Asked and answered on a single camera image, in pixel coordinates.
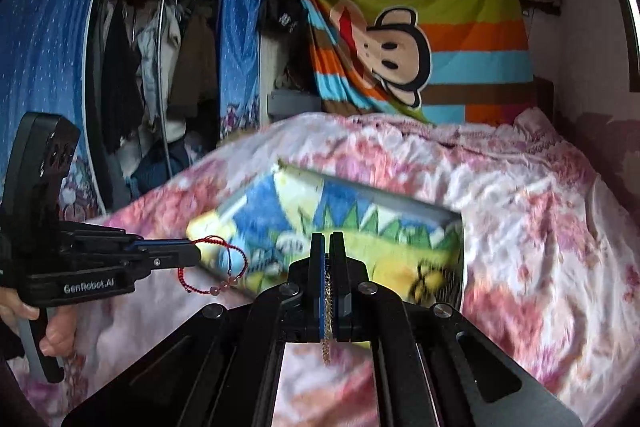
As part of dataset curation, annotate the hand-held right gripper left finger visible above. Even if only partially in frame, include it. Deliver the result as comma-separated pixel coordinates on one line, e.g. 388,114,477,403
60,233,324,427

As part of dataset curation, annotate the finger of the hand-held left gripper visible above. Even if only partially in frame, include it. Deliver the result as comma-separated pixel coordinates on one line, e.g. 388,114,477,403
122,237,198,255
120,247,202,281

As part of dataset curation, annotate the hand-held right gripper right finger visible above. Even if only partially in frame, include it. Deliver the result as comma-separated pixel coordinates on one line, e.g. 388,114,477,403
329,233,583,427

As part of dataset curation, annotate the gold chain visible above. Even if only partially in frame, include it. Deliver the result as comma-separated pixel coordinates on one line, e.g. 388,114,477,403
320,256,336,366

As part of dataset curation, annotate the red string bracelet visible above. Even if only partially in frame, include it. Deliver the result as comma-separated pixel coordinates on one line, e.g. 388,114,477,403
177,235,249,296

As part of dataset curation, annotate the grey tray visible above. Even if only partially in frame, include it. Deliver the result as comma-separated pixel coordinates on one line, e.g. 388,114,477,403
186,161,467,308

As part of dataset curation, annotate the person's left hand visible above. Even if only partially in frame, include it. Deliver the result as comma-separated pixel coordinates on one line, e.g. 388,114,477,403
0,284,79,358

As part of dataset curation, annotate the clothes rack with garments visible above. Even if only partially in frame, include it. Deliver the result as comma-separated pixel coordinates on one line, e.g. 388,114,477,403
94,0,224,196

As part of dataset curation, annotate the grey box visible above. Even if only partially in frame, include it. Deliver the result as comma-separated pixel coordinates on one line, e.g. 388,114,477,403
267,89,324,116

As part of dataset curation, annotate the pink floral blanket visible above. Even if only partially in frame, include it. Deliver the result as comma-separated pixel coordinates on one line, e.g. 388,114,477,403
10,107,640,427

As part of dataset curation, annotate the striped monkey print blanket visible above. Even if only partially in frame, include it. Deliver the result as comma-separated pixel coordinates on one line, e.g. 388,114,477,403
290,0,536,126

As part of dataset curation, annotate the metal clothes rail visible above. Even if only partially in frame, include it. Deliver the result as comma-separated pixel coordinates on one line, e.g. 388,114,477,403
100,0,221,178

